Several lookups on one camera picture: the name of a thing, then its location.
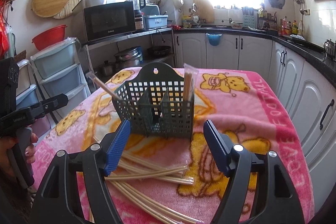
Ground dark green utensil basket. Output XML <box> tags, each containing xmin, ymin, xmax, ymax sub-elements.
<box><xmin>112</xmin><ymin>63</ymin><xmax>195</xmax><ymax>139</ymax></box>

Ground steel cooking pot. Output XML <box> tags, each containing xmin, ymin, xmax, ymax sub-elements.
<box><xmin>114</xmin><ymin>46</ymin><xmax>143</xmax><ymax>70</ymax></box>

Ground metal shelf rack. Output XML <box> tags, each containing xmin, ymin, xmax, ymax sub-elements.
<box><xmin>78</xmin><ymin>27</ymin><xmax>176</xmax><ymax>77</ymax></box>

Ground pink bear blanket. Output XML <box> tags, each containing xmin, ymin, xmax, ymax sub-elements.
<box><xmin>33</xmin><ymin>69</ymin><xmax>314</xmax><ymax>223</ymax></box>

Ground black blender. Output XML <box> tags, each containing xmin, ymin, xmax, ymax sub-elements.
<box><xmin>128</xmin><ymin>0</ymin><xmax>146</xmax><ymax>31</ymax></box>

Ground black wok pan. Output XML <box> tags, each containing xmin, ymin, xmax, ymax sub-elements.
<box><xmin>147</xmin><ymin>46</ymin><xmax>171</xmax><ymax>58</ymax></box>

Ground black microwave oven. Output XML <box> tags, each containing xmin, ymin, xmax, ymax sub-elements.
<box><xmin>83</xmin><ymin>1</ymin><xmax>135</xmax><ymax>42</ymax></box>

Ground dark sleeve left forearm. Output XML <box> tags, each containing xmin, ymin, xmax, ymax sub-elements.
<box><xmin>1</xmin><ymin>167</ymin><xmax>33</xmax><ymax>223</ymax></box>

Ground plastic drawer cabinet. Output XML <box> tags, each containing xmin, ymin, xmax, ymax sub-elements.
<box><xmin>16</xmin><ymin>38</ymin><xmax>91</xmax><ymax>137</ymax></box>

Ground blue hanging bin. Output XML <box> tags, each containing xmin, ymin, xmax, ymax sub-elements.
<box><xmin>206</xmin><ymin>33</ymin><xmax>222</xmax><ymax>47</ymax></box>

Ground red hanging bag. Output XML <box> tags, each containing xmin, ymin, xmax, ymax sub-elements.
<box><xmin>0</xmin><ymin>0</ymin><xmax>9</xmax><ymax>57</ymax></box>

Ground white base cabinets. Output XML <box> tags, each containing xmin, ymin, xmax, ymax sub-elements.
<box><xmin>176</xmin><ymin>33</ymin><xmax>335</xmax><ymax>211</ymax></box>

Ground red plastic basin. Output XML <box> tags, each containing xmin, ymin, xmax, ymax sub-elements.
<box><xmin>32</xmin><ymin>25</ymin><xmax>67</xmax><ymax>51</ymax></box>

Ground wooden cutting board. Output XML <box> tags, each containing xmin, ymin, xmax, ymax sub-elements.
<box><xmin>193</xmin><ymin>0</ymin><xmax>215</xmax><ymax>23</ymax></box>

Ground wrapped chopsticks on blanket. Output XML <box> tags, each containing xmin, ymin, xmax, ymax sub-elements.
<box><xmin>108</xmin><ymin>152</ymin><xmax>195</xmax><ymax>185</ymax></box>

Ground steel kettle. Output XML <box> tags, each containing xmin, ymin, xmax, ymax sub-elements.
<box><xmin>323</xmin><ymin>39</ymin><xmax>336</xmax><ymax>60</ymax></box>

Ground grey plastic box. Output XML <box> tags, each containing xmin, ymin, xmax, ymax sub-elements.
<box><xmin>143</xmin><ymin>15</ymin><xmax>168</xmax><ymax>30</ymax></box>

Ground person's left hand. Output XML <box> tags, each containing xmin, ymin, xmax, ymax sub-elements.
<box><xmin>0</xmin><ymin>132</ymin><xmax>39</xmax><ymax>173</ymax></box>

